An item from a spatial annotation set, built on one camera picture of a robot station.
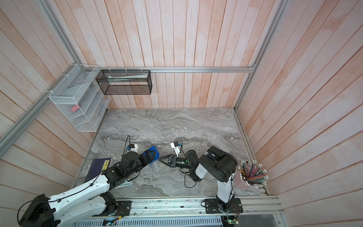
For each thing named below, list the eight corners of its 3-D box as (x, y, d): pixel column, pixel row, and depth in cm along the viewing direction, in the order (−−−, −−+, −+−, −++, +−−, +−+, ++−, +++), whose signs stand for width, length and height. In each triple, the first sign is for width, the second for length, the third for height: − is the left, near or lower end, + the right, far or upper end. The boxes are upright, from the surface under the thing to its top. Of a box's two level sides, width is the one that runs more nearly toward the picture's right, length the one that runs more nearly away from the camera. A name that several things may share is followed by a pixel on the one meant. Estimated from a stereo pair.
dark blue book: (86, 181, 84) (84, 180, 82) (95, 159, 94) (93, 157, 92) (107, 181, 84) (105, 180, 82) (114, 159, 94) (112, 157, 92)
